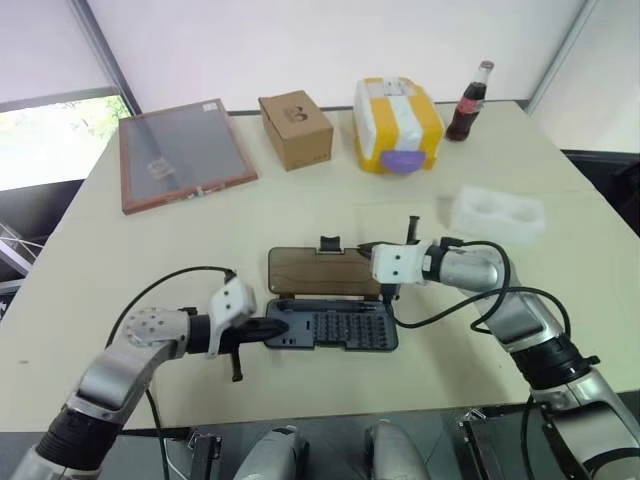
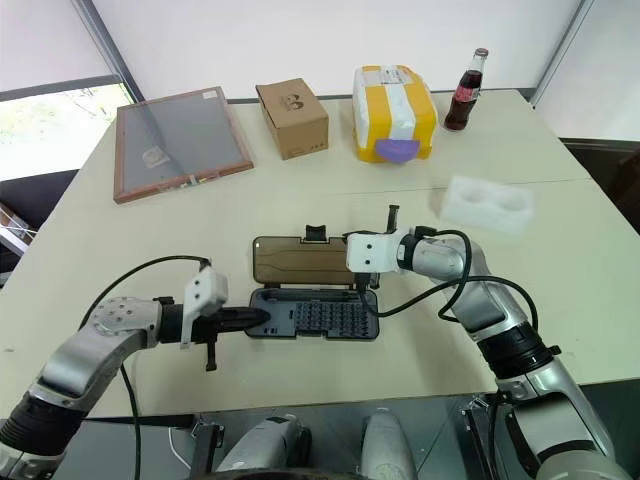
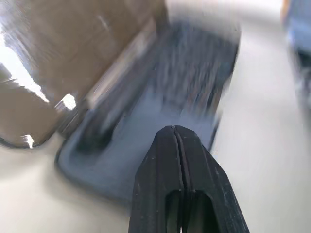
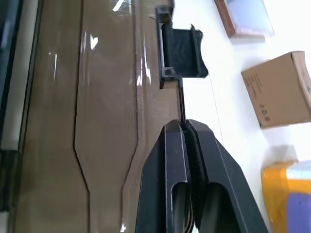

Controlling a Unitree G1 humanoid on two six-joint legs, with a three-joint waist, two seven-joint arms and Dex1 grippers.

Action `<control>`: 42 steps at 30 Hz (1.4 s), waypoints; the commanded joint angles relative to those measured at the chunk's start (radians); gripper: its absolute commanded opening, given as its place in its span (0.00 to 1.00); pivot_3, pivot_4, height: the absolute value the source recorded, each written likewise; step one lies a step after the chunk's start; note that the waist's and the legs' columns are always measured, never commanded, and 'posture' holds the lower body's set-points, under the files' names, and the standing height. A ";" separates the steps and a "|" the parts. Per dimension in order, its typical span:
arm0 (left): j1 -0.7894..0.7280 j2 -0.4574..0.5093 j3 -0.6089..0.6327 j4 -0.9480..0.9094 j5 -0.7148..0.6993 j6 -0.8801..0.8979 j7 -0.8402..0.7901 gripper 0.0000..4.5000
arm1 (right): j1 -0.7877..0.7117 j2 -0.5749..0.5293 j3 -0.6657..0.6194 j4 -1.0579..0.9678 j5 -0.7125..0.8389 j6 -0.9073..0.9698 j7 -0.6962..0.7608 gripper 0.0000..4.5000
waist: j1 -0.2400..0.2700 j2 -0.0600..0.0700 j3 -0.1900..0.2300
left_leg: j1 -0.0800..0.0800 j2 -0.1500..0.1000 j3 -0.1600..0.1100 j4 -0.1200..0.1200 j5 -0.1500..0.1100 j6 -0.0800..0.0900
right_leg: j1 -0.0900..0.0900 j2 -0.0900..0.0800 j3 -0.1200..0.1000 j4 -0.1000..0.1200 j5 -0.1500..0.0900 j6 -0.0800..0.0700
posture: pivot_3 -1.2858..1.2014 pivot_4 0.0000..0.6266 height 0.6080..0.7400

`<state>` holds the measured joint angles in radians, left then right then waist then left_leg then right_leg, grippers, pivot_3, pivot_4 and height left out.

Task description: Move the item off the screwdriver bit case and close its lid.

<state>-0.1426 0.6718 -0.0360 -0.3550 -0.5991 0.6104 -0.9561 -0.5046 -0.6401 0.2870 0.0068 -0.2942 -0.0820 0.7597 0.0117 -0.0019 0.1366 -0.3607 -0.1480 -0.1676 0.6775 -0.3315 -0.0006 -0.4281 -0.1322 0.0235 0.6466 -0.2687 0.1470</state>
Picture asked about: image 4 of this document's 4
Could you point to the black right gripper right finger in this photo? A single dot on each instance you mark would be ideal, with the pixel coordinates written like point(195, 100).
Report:
point(218, 174)

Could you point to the white and black frame rail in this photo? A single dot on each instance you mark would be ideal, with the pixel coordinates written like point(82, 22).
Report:
point(14, 85)

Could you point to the yellow and purple box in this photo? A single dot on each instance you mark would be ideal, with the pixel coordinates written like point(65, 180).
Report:
point(289, 196)

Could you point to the brown framed white board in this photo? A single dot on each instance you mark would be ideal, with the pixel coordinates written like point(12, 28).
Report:
point(245, 17)

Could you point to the brown cardboard box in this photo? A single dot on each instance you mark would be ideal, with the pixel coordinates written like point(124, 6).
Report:
point(277, 92)

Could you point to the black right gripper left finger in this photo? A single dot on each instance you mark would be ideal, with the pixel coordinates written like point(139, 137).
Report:
point(158, 184)

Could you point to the black table edge bracket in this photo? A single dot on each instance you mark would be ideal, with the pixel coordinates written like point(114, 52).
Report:
point(181, 52)

